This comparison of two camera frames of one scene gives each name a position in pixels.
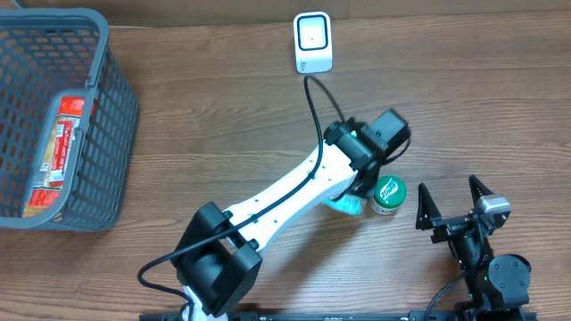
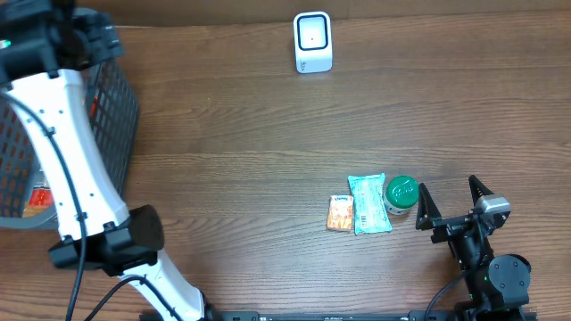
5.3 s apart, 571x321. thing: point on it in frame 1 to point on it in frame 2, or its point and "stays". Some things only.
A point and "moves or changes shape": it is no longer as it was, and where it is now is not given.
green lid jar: (390, 193) moves or changes shape
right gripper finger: (426, 209) stays
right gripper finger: (477, 189) stays
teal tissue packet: (351, 203) to (370, 212)
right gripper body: (452, 221) stays
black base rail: (336, 316) stays
